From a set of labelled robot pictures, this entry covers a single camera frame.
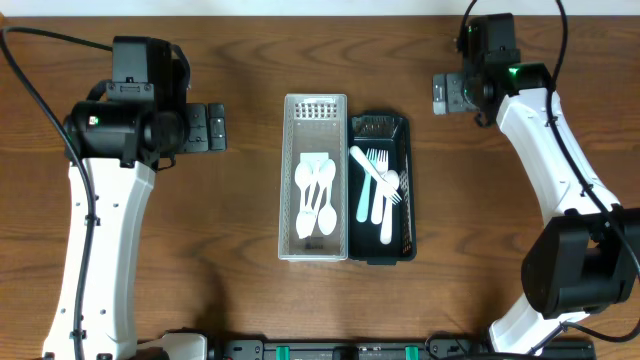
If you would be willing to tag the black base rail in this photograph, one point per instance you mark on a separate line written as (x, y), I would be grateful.
(439, 346)

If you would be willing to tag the pink plastic fork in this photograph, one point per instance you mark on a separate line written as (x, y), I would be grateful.
(382, 166)

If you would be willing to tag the white plastic spoon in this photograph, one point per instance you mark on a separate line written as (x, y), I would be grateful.
(325, 178)
(302, 177)
(327, 217)
(303, 218)

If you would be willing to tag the pink plastic spoon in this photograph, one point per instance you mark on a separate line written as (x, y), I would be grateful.
(386, 226)

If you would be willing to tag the mint green plastic fork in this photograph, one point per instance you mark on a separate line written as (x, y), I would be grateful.
(363, 204)

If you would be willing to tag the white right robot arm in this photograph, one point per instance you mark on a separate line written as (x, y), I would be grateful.
(587, 256)

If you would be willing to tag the white plastic fork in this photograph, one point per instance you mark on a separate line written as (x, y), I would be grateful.
(386, 188)

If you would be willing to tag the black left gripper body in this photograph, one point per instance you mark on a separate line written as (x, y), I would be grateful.
(206, 128)

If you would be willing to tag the clear plastic mesh basket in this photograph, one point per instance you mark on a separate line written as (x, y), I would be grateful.
(314, 130)

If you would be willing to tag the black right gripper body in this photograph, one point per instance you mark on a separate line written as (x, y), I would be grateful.
(455, 89)

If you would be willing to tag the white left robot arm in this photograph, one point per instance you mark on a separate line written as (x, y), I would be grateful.
(119, 135)

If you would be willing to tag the black plastic mesh basket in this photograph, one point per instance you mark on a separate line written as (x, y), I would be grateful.
(389, 131)

